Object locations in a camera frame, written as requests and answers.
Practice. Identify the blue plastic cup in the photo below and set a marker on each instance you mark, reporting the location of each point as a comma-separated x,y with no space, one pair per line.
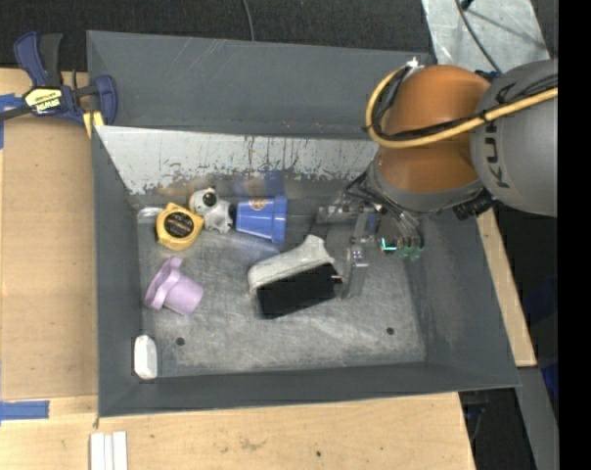
261,217

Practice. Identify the grey brush with black bristles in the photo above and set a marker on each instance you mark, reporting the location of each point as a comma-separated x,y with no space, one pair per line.
290,287

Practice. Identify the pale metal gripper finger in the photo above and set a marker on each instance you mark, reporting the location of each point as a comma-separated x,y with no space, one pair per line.
356,272
334,212

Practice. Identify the white rectangular block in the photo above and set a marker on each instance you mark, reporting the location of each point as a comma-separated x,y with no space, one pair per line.
145,358

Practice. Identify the purple plastic cup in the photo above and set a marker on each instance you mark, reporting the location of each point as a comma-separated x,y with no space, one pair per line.
175,289

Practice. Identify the white toy animal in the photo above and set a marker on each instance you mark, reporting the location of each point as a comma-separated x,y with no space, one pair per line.
216,213

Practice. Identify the yellow tape measure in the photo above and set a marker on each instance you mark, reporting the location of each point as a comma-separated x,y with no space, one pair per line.
178,225

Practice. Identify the black cylinder on white bracket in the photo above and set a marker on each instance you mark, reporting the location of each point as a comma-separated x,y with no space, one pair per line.
473,205

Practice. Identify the grey metal bin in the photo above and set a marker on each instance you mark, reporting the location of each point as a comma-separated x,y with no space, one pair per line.
295,341

